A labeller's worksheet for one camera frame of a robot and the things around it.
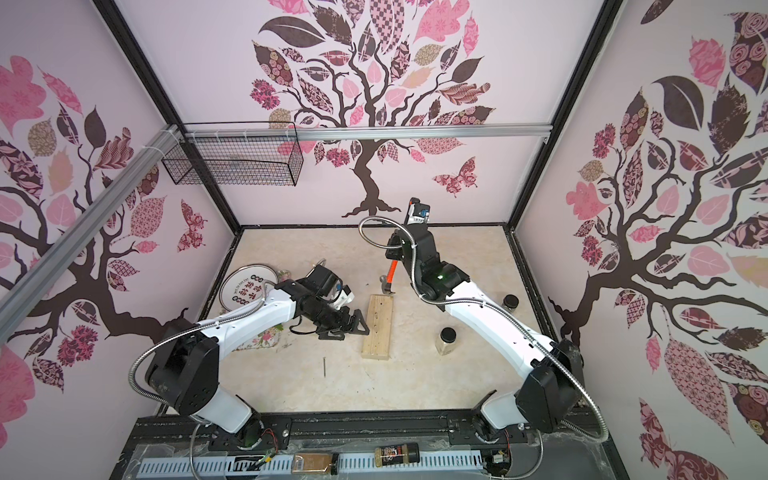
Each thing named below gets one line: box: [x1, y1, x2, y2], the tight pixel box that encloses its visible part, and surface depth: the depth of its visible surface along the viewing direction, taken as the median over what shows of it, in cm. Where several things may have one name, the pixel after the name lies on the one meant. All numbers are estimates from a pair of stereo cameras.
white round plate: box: [218, 264, 279, 313], surface depth 102 cm
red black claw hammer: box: [379, 260, 399, 295], surface depth 79 cm
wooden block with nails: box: [361, 294, 394, 361], surface depth 90 cm
